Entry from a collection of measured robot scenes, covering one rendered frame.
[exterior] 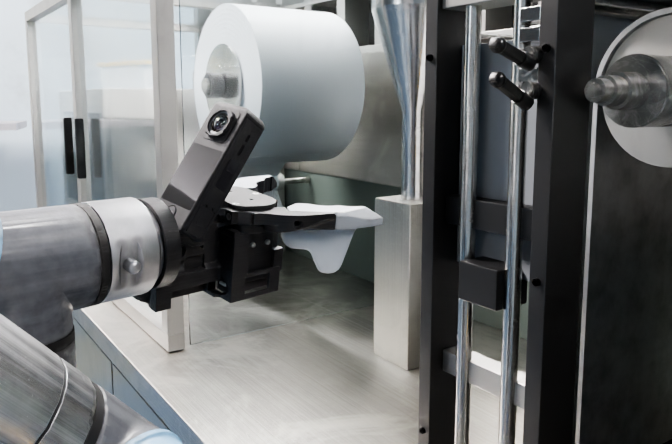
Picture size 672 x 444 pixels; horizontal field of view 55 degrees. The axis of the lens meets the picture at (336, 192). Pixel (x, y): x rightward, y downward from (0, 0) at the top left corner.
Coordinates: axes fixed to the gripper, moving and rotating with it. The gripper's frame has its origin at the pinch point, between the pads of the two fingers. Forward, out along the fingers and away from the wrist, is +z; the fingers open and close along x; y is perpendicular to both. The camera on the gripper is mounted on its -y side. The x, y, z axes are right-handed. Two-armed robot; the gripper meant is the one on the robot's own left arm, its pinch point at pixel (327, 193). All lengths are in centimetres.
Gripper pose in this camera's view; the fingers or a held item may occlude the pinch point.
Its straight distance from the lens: 63.9
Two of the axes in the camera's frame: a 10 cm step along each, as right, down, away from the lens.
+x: 7.1, 2.3, -6.6
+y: -1.0, 9.7, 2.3
